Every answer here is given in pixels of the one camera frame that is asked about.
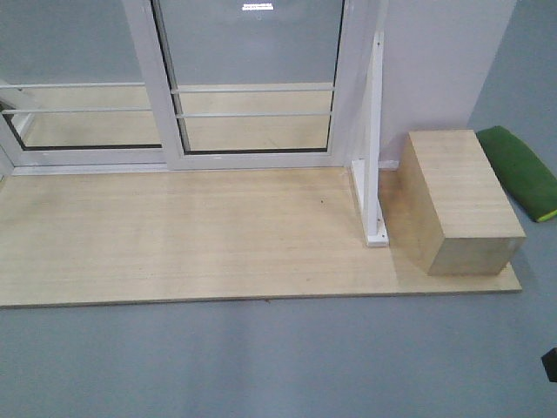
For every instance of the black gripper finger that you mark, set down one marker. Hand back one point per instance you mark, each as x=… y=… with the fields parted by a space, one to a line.
x=549 y=362

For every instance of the white sliding glass door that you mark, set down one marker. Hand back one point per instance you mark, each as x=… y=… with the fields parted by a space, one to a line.
x=253 y=84

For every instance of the green cushion bag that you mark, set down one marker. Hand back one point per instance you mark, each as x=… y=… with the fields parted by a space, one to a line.
x=520 y=171

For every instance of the light wooden box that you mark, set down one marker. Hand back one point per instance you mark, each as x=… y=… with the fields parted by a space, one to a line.
x=464 y=222

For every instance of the light wooden base platform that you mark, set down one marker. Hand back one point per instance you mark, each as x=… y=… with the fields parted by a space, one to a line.
x=70 y=240

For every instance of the white fixed glass panel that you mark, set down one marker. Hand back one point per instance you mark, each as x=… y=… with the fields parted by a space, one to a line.
x=82 y=83

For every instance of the white triangular support bracket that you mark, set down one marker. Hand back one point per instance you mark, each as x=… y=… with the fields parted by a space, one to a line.
x=365 y=164

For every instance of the white door frame post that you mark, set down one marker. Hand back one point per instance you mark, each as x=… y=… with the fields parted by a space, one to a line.
x=357 y=104

